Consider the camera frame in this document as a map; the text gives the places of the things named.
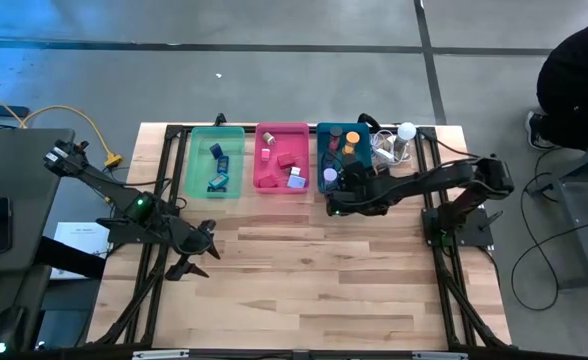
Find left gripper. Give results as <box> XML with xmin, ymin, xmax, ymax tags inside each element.
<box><xmin>164</xmin><ymin>218</ymin><xmax>222</xmax><ymax>282</ymax></box>

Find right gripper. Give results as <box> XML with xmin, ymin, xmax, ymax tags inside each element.
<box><xmin>323</xmin><ymin>159</ymin><xmax>391</xmax><ymax>218</ymax></box>

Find orange hourglass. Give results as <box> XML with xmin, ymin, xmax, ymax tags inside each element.
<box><xmin>341</xmin><ymin>130</ymin><xmax>361</xmax><ymax>156</ymax></box>

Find red sand hourglass dark caps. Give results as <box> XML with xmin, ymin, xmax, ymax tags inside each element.
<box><xmin>327</xmin><ymin>124</ymin><xmax>344</xmax><ymax>151</ymax></box>

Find teal plastic bin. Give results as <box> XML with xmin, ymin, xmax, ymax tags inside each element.
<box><xmin>315</xmin><ymin>122</ymin><xmax>376</xmax><ymax>195</ymax></box>

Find translucent pink plastic bin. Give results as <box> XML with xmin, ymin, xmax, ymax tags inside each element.
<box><xmin>252</xmin><ymin>122</ymin><xmax>311</xmax><ymax>195</ymax></box>

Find white light bulb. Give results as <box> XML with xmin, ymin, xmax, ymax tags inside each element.
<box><xmin>392</xmin><ymin>121</ymin><xmax>419</xmax><ymax>157</ymax></box>

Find translucent green plastic bin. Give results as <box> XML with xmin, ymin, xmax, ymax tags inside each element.
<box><xmin>182</xmin><ymin>125</ymin><xmax>247</xmax><ymax>200</ymax></box>

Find silver aluminium extrusion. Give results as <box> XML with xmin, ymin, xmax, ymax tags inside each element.
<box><xmin>412</xmin><ymin>351</ymin><xmax>468</xmax><ymax>360</ymax></box>
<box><xmin>132</xmin><ymin>349</ymin><xmax>190</xmax><ymax>360</ymax></box>

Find white paper booklet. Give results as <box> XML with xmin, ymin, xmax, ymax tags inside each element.
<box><xmin>49</xmin><ymin>221</ymin><xmax>111</xmax><ymax>281</ymax></box>

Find black bar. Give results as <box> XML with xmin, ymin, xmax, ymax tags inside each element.
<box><xmin>33</xmin><ymin>234</ymin><xmax>108</xmax><ymax>281</ymax></box>

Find dark grey desk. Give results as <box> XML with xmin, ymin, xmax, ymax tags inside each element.
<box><xmin>0</xmin><ymin>127</ymin><xmax>76</xmax><ymax>274</ymax></box>

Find person's shoe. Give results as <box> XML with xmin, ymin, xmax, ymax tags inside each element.
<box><xmin>524</xmin><ymin>110</ymin><xmax>555</xmax><ymax>151</ymax></box>

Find black computer mouse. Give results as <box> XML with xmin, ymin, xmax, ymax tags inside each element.
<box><xmin>0</xmin><ymin>305</ymin><xmax>26</xmax><ymax>354</ymax></box>

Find black metal stand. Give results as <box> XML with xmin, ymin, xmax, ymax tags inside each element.
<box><xmin>523</xmin><ymin>137</ymin><xmax>588</xmax><ymax>289</ymax></box>

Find person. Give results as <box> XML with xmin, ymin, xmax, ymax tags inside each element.
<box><xmin>535</xmin><ymin>8</ymin><xmax>588</xmax><ymax>151</ymax></box>

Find white cable bundle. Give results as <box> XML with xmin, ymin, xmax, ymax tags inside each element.
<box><xmin>369</xmin><ymin>128</ymin><xmax>416</xmax><ymax>166</ymax></box>

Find black table frame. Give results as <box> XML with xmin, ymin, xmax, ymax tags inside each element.
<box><xmin>86</xmin><ymin>112</ymin><xmax>513</xmax><ymax>351</ymax></box>

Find yellow floor cable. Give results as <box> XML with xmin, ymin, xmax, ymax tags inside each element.
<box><xmin>0</xmin><ymin>84</ymin><xmax>124</xmax><ymax>169</ymax></box>

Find black floor cable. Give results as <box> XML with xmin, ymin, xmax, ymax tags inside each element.
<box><xmin>510</xmin><ymin>147</ymin><xmax>588</xmax><ymax>312</ymax></box>

